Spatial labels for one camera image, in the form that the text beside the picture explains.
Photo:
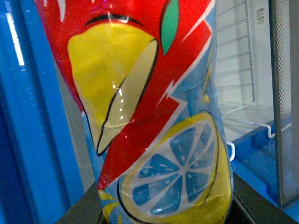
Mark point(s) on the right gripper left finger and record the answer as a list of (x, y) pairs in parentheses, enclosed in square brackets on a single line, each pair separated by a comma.
[(86, 211)]

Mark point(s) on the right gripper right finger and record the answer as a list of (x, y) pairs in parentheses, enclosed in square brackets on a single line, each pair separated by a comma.
[(249, 207)]

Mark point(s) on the lemon drink bottle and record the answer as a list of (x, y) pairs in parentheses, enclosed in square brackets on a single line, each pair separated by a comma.
[(142, 74)]

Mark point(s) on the white chest freezer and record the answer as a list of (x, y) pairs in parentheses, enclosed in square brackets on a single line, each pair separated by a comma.
[(45, 164)]

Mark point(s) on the grey perforated metal panel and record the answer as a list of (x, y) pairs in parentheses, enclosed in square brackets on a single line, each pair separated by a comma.
[(285, 90)]

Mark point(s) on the white wire basket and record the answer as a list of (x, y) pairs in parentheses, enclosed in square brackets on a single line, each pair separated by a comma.
[(244, 71)]

